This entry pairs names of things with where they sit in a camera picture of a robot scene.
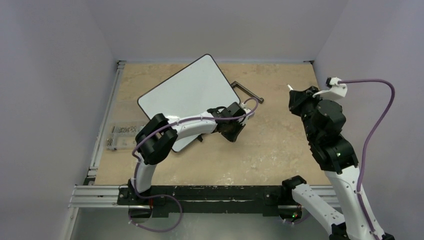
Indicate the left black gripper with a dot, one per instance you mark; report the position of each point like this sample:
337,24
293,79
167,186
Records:
232,138

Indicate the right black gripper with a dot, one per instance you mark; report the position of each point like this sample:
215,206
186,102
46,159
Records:
298,98

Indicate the white whiteboard black frame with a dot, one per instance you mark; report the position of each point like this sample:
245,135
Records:
191,91

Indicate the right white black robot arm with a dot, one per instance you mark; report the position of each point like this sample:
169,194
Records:
323,120

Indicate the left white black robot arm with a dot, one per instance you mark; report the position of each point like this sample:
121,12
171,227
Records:
156,139

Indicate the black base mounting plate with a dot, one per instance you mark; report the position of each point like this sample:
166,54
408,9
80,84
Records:
161,200

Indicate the clear plastic screw box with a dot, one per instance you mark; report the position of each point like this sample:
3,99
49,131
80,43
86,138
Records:
122,135

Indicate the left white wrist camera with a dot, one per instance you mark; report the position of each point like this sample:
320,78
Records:
248,112

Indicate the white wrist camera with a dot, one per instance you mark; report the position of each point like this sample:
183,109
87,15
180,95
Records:
336,90
248,112

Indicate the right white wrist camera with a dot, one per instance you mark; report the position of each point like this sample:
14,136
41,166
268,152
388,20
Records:
336,90

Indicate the whiteboard metal stand handle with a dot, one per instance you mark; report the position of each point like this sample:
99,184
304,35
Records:
238,85

